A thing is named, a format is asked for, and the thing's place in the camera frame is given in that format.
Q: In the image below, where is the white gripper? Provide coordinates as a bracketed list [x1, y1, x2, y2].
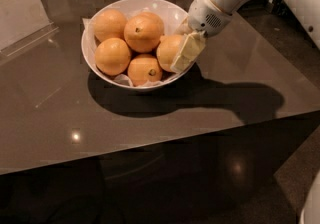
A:
[170, 0, 232, 73]

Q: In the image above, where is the white ceramic bowl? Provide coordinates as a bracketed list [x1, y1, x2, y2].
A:
[81, 0, 194, 92]

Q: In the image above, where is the orange top centre with stem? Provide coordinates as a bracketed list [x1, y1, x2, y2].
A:
[124, 12, 164, 53]

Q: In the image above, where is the orange with stem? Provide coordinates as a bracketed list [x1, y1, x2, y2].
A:
[127, 54, 163, 86]
[124, 12, 164, 53]

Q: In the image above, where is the orange front centre with stem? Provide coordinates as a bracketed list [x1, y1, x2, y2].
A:
[127, 54, 163, 86]

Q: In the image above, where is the clear acrylic sign holder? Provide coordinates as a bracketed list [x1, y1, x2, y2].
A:
[0, 0, 58, 59]

